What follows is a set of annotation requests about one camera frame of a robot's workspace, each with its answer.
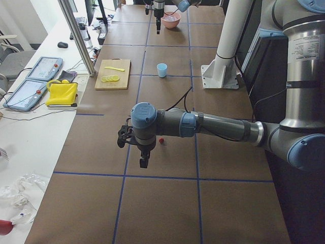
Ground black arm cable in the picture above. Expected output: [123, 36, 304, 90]
[165, 85, 287, 142]

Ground white camera post base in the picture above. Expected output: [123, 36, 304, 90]
[201, 0, 253, 89]

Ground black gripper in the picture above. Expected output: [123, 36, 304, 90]
[154, 9, 164, 35]
[136, 138, 156, 168]

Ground crumpled plastic bags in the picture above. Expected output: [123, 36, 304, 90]
[1, 173, 50, 224]

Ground teach pendant tablet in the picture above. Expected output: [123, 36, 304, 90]
[3, 79, 47, 112]
[27, 56, 63, 81]

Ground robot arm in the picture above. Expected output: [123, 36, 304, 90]
[118, 1, 324, 171]
[151, 0, 202, 35]

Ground near teach pendant tablet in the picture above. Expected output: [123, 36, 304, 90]
[3, 79, 47, 112]

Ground light blue plastic cup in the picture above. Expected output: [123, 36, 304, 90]
[156, 63, 168, 78]

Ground red object on bench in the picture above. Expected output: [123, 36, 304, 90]
[0, 220, 14, 235]

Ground yellow plastic knife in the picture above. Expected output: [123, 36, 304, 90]
[104, 66, 125, 72]

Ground aluminium frame post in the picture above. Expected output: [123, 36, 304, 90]
[58, 0, 96, 77]

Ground black computer mouse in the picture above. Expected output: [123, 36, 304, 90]
[57, 42, 69, 49]

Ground far teach pendant tablet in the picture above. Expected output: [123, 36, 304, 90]
[27, 56, 63, 81]

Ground yellow cloth bag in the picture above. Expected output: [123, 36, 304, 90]
[45, 79, 78, 107]

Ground bamboo cutting board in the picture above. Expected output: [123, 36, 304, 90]
[94, 59, 131, 90]

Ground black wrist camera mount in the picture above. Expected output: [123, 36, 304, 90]
[117, 117, 137, 148]

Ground clear water bottle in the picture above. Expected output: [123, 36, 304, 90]
[79, 23, 93, 49]

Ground grey office chair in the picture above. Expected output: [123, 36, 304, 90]
[1, 35, 36, 95]

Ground pink bowl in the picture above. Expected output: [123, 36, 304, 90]
[161, 12, 181, 29]

